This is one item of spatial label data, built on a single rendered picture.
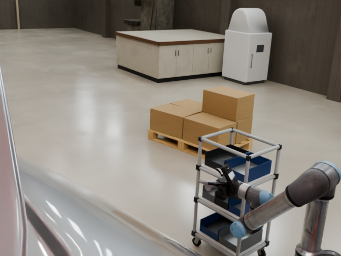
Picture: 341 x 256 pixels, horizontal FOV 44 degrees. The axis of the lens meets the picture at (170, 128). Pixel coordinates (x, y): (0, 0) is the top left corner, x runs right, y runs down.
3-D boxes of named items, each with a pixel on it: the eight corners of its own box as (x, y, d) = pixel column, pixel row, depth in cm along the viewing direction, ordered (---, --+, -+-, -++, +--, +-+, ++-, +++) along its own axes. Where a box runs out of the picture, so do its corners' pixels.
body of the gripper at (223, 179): (215, 194, 207) (236, 202, 200) (215, 179, 204) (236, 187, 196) (224, 187, 212) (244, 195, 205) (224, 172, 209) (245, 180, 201)
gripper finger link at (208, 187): (198, 192, 206) (217, 192, 205) (198, 182, 203) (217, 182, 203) (198, 189, 209) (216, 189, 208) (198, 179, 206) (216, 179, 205)
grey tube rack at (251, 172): (188, 245, 363) (195, 136, 331) (220, 229, 390) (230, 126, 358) (236, 278, 326) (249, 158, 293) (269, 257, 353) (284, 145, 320)
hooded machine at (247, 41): (267, 83, 988) (276, 9, 934) (245, 86, 948) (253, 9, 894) (242, 76, 1052) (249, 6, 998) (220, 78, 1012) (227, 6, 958)
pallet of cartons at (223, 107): (260, 151, 577) (267, 96, 552) (203, 168, 516) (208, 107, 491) (195, 124, 678) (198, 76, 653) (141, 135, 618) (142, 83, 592)
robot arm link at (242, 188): (244, 189, 194) (253, 182, 199) (236, 186, 196) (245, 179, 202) (244, 203, 197) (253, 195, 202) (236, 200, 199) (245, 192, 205)
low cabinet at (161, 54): (237, 74, 1066) (240, 37, 1036) (157, 84, 931) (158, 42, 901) (190, 61, 1216) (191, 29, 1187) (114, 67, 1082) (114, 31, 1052)
